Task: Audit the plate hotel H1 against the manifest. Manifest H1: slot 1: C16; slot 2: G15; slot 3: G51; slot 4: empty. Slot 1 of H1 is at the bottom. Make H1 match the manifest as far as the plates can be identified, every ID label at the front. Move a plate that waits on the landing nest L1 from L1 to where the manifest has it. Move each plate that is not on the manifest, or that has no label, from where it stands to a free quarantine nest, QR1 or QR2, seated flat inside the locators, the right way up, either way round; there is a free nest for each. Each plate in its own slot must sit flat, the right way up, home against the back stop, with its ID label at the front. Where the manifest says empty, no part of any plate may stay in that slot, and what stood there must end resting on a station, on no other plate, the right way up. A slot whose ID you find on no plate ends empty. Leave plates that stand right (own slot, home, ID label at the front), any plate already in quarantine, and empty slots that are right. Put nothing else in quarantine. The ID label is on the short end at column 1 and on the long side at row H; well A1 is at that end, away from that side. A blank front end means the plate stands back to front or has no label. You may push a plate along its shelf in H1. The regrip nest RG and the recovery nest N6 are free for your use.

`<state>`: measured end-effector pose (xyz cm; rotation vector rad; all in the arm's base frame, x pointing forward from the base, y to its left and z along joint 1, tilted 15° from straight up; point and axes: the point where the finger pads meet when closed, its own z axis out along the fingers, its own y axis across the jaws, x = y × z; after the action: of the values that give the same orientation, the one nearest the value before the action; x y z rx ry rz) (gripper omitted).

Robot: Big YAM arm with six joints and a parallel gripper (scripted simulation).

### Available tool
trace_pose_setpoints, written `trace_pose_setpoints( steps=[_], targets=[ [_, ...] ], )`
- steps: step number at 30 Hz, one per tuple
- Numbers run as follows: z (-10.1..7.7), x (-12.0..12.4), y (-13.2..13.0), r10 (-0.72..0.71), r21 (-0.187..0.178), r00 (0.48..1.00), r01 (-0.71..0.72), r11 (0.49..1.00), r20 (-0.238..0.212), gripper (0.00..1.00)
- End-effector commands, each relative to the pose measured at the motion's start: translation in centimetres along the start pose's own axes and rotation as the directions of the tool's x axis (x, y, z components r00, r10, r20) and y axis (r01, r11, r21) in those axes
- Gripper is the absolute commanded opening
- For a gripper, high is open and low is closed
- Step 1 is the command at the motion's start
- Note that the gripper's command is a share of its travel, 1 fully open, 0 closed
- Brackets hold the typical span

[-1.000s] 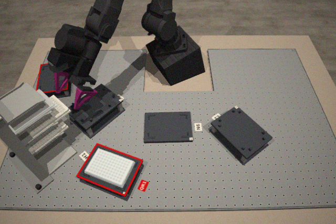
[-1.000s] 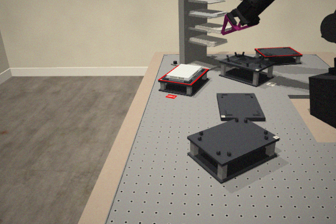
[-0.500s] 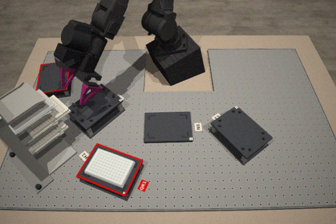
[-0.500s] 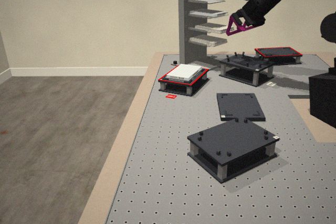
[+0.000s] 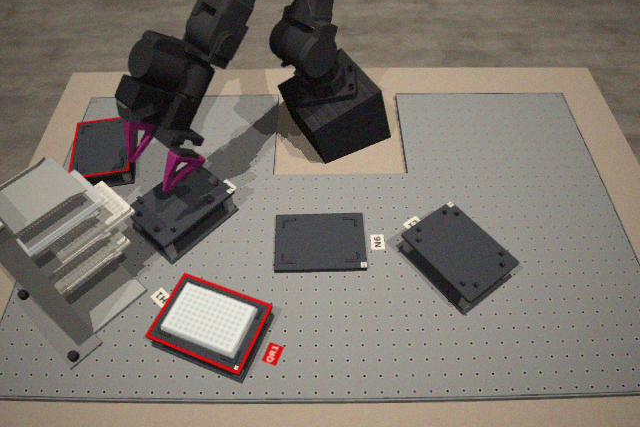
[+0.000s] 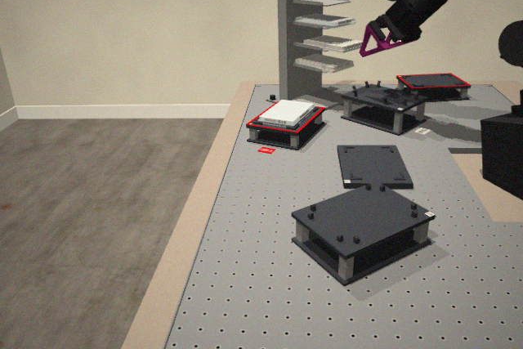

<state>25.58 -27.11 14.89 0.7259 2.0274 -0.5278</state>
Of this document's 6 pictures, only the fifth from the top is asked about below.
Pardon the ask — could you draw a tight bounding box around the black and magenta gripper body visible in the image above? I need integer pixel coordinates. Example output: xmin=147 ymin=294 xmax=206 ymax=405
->
xmin=139 ymin=97 xmax=204 ymax=159

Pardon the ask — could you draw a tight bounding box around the cream multiwell plate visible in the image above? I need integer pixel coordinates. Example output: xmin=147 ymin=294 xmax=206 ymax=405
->
xmin=51 ymin=181 xmax=136 ymax=264

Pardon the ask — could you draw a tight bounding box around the white multi-well plate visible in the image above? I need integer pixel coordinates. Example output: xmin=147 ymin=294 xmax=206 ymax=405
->
xmin=160 ymin=282 xmax=258 ymax=359
xmin=51 ymin=228 xmax=131 ymax=295

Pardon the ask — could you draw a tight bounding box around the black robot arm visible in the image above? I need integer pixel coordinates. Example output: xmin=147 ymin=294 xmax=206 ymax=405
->
xmin=115 ymin=0 xmax=357 ymax=132

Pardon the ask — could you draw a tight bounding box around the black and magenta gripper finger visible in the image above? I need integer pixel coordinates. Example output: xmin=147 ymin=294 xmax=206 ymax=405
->
xmin=123 ymin=120 xmax=154 ymax=163
xmin=162 ymin=150 xmax=206 ymax=192

